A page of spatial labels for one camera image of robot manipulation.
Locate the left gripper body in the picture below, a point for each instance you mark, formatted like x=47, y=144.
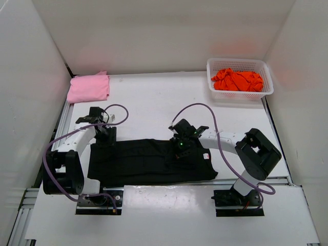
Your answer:
x=108, y=136

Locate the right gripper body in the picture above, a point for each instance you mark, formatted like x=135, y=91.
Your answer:
x=183, y=150

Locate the black t shirt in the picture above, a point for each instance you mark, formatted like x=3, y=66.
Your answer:
x=147, y=162

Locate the pink t shirt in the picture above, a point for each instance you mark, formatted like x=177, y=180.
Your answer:
x=89, y=88

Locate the white plastic basket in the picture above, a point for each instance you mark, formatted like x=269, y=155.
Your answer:
x=239, y=65

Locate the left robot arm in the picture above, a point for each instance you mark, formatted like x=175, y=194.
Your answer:
x=64, y=162

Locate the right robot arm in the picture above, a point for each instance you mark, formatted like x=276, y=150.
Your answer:
x=257, y=154

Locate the orange garment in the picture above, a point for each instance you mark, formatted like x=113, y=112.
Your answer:
x=230, y=80

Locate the white front cover board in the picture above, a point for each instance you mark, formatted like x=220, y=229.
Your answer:
x=178, y=215

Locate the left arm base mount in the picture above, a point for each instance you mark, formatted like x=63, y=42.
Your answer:
x=103, y=204

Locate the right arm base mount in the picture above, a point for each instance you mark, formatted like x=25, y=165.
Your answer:
x=229, y=203

